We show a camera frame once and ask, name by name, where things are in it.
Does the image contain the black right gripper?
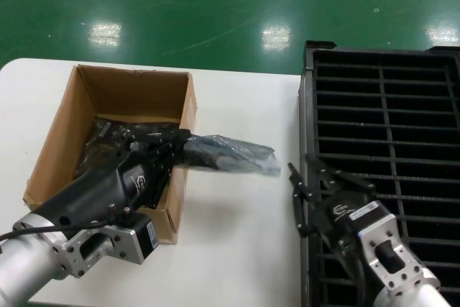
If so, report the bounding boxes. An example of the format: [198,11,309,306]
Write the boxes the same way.
[287,155,375,251]

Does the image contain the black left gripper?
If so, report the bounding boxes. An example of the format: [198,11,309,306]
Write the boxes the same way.
[28,128,192,239]

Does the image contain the grey translucent antistatic bag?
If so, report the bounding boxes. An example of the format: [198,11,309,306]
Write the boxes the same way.
[178,133,282,178]

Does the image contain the brown cardboard box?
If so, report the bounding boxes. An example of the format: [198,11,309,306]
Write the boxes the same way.
[21,64,199,247]

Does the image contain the black slotted container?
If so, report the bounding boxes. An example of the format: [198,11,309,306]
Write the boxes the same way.
[296,40,460,307]

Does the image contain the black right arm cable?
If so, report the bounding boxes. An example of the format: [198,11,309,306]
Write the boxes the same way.
[321,229,377,307]

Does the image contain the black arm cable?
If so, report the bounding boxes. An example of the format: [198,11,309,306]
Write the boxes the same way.
[321,229,377,307]
[0,203,133,242]

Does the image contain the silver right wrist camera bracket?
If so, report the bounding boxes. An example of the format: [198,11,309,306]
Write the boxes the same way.
[346,201,441,297]

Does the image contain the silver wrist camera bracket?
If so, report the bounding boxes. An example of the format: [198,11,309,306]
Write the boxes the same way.
[50,209,160,280]
[346,201,441,297]

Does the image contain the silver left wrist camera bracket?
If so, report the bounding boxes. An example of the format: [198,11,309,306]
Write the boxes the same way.
[50,209,160,280]

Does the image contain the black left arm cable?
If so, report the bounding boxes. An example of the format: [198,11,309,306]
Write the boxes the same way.
[0,203,133,242]

